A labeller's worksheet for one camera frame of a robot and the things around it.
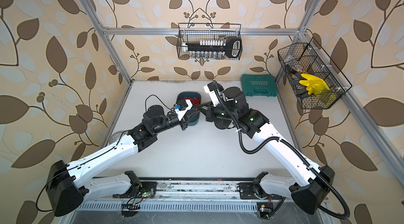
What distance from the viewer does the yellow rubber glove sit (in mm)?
668

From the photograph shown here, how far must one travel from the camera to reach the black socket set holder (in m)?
0.82

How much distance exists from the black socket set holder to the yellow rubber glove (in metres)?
0.35
